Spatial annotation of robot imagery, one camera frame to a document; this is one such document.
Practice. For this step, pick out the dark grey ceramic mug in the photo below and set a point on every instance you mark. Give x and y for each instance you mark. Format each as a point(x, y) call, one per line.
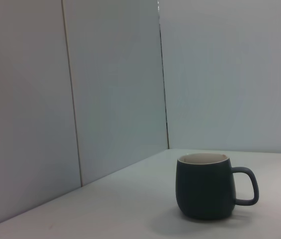
point(202, 189)

